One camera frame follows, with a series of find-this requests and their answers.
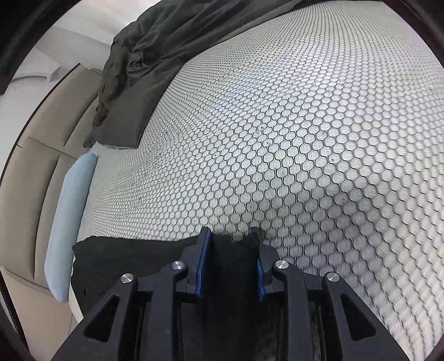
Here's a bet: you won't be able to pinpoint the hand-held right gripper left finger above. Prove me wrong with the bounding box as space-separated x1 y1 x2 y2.
50 227 213 361

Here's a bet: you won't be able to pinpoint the bed with honeycomb sheet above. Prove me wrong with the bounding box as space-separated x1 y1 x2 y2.
66 0 444 361

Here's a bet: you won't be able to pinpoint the black pants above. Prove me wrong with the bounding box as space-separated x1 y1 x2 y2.
71 232 278 361

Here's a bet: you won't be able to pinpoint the dark grey duvet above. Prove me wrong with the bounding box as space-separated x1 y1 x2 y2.
91 0 295 150

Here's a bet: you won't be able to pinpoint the beige padded headboard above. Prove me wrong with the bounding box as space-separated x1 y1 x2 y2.
0 64 105 295

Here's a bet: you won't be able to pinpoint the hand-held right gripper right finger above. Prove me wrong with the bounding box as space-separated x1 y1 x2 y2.
248 227 408 361

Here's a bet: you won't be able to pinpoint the light blue bolster pillow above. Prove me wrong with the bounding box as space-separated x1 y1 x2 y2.
44 152 98 302

